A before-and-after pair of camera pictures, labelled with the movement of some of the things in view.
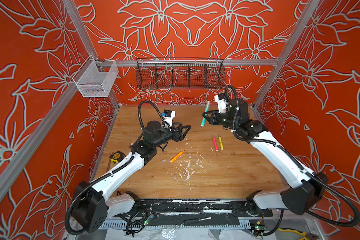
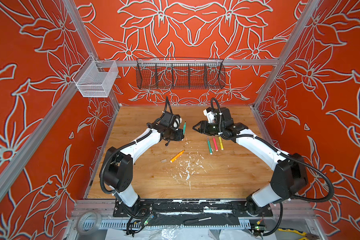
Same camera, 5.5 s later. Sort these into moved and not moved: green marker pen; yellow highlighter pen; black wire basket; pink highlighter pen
Moved: green marker pen
Not moved: pink highlighter pen; black wire basket; yellow highlighter pen
